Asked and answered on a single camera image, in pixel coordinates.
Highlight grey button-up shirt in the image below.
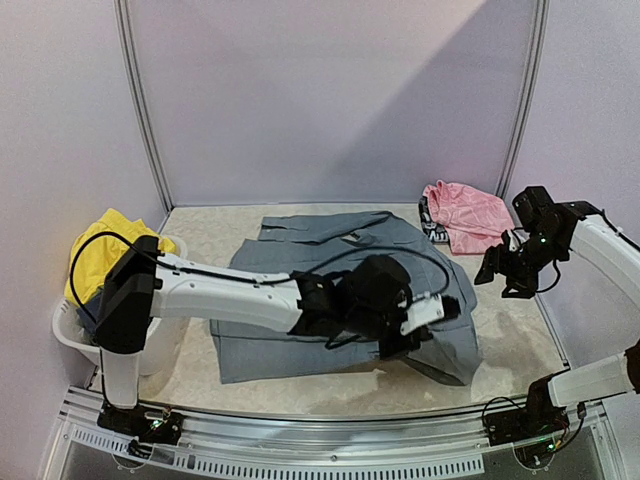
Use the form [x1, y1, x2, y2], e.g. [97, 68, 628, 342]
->
[210, 211, 481, 386]

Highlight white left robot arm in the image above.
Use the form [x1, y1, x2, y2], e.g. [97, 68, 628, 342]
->
[96, 237, 445, 434]

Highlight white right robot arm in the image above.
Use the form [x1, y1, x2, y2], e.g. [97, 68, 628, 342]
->
[474, 186, 639, 436]

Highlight white laundry basket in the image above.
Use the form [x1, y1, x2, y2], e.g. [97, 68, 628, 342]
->
[52, 237, 189, 377]

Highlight pink folded garment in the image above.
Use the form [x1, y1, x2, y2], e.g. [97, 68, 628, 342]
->
[422, 180, 515, 255]

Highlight navy blue garment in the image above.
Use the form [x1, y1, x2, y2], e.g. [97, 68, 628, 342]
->
[76, 291, 102, 335]

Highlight yellow shorts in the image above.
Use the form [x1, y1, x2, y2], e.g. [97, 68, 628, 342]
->
[65, 208, 179, 307]

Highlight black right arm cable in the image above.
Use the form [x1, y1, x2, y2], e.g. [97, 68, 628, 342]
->
[532, 259, 561, 294]

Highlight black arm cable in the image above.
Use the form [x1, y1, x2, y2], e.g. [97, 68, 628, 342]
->
[532, 259, 561, 294]
[68, 229, 451, 351]

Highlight aluminium front rail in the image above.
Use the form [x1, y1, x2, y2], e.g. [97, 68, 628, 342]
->
[45, 388, 621, 479]

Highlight right aluminium corner post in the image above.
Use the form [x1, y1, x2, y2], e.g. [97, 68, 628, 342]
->
[496, 0, 550, 199]

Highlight aluminium corner post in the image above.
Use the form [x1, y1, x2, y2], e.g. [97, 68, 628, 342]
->
[496, 0, 550, 199]
[114, 0, 175, 215]

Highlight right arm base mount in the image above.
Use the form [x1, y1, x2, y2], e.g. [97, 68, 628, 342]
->
[481, 385, 586, 453]

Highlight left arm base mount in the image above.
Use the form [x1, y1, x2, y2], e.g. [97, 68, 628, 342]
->
[97, 401, 185, 446]

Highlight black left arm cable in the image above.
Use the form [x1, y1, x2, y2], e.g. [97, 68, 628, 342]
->
[68, 229, 451, 351]

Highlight left aluminium corner post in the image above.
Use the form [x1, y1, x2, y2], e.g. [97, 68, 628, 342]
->
[114, 0, 175, 215]

